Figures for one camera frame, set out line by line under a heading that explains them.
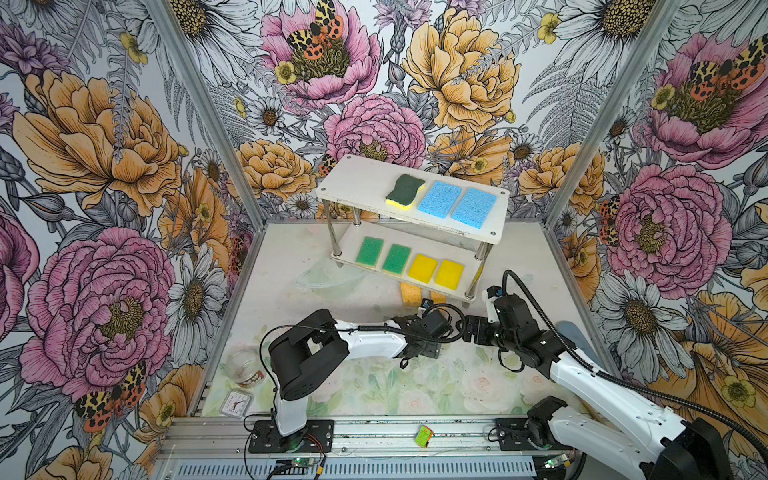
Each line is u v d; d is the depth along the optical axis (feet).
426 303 2.68
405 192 2.56
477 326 2.40
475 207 2.46
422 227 2.46
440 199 2.56
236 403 2.55
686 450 1.33
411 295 3.20
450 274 3.17
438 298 3.17
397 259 3.29
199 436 2.48
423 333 2.27
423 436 2.39
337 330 1.65
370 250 3.37
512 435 2.41
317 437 2.41
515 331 2.02
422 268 3.27
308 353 1.63
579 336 2.90
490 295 2.50
